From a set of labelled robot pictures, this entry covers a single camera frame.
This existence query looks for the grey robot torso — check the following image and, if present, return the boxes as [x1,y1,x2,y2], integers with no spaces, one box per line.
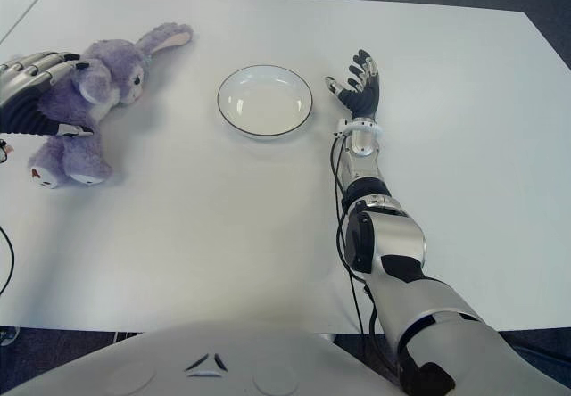
[12,319,402,396]

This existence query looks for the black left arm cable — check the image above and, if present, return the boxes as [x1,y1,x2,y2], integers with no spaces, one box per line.
[0,225,15,295]

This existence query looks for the white plate with black rim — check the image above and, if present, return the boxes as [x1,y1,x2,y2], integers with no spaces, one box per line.
[216,65,314,139]

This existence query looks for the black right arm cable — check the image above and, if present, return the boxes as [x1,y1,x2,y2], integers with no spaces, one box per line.
[329,130,380,339]

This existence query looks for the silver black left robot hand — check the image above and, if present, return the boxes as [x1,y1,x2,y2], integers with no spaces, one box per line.
[0,50,95,139]

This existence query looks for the purple plush bunny doll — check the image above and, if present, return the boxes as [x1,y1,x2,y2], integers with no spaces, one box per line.
[27,21,195,190]

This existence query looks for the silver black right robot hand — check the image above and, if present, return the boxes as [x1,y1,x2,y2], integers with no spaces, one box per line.
[324,48,383,120]

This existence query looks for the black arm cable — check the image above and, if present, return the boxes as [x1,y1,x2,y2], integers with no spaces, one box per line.
[329,130,380,339]
[0,225,15,295]

